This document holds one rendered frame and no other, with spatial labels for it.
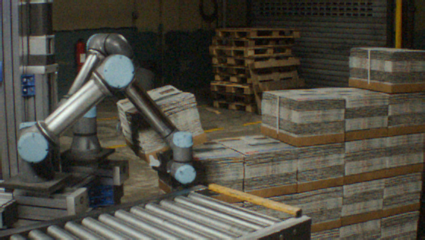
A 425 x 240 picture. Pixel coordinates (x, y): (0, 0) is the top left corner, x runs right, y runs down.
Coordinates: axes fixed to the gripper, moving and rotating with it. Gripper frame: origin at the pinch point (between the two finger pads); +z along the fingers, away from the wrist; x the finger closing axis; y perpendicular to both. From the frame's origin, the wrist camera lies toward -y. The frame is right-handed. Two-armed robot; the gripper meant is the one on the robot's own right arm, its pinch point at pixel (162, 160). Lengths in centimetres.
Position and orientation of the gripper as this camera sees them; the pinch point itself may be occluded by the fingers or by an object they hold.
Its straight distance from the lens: 255.7
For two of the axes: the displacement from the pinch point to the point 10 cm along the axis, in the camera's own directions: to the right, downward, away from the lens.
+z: -3.7, -1.6, 9.1
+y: -2.5, -9.3, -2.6
